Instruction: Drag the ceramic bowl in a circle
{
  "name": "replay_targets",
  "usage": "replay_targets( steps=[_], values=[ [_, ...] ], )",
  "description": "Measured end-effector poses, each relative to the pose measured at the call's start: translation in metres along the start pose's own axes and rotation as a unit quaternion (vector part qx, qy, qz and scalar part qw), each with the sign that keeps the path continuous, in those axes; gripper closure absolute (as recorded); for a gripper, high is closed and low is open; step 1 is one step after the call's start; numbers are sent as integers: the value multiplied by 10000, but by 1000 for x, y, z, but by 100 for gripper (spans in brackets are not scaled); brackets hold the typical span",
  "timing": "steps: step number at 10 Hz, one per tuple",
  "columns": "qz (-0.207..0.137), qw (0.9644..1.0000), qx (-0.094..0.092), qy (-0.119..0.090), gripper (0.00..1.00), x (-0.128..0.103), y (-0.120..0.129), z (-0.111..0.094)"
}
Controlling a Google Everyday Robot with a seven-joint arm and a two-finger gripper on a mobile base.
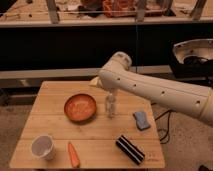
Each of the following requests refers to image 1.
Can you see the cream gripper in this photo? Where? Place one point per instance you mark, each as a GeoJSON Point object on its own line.
{"type": "Point", "coordinates": [95, 82]}

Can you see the orange ceramic bowl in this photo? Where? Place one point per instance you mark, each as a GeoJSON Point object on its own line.
{"type": "Point", "coordinates": [80, 107]}

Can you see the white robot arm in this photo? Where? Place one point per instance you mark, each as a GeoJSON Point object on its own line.
{"type": "Point", "coordinates": [193, 100]}

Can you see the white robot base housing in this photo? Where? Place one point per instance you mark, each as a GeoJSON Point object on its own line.
{"type": "Point", "coordinates": [193, 58]}

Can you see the clear plastic bottle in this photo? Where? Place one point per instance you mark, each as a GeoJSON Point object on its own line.
{"type": "Point", "coordinates": [110, 104]}

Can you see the wooden table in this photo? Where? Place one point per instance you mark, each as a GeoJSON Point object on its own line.
{"type": "Point", "coordinates": [94, 141]}

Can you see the blue sponge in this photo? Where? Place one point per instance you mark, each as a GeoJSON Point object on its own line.
{"type": "Point", "coordinates": [141, 120]}

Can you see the black striped rectangular box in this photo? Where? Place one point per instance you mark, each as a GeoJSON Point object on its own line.
{"type": "Point", "coordinates": [136, 155]}

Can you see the orange object on shelf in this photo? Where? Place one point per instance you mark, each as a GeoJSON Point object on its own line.
{"type": "Point", "coordinates": [118, 8]}

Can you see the orange carrot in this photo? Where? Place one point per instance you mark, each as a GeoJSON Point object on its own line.
{"type": "Point", "coordinates": [75, 162]}

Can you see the white plastic cup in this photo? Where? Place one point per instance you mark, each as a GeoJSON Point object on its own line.
{"type": "Point", "coordinates": [42, 147]}

